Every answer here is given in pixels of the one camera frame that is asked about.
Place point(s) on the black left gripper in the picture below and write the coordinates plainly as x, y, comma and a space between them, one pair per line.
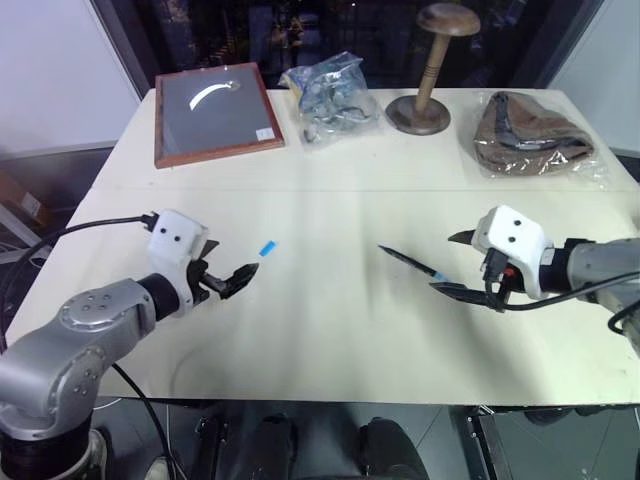
200, 281

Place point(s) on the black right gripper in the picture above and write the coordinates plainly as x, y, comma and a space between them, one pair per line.
497, 277

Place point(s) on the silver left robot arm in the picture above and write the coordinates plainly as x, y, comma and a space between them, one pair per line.
75, 345

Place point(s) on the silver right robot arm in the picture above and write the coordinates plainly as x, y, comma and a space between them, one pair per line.
597, 270

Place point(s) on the blue pen cap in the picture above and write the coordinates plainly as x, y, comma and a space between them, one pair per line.
267, 248

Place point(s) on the black pen with blue band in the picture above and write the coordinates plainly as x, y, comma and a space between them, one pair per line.
411, 262

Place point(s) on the brown hat in plastic bag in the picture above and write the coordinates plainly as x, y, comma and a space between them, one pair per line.
532, 135

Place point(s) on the wooden hat stand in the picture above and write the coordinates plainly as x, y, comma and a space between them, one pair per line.
425, 85

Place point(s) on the plastic bag of metal parts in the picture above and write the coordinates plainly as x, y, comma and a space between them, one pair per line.
332, 100

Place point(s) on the cardboard box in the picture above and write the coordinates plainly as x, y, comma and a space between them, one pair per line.
22, 200

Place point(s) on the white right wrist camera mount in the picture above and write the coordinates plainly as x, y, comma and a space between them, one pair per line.
512, 242

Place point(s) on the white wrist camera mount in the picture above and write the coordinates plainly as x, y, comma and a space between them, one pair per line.
173, 239
512, 242

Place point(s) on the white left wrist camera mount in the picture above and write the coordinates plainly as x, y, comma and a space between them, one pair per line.
173, 239

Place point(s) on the wooden picture frame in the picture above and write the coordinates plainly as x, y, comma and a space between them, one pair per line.
215, 112

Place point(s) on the black metal table frame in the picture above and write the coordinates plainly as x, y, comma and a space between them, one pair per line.
487, 440

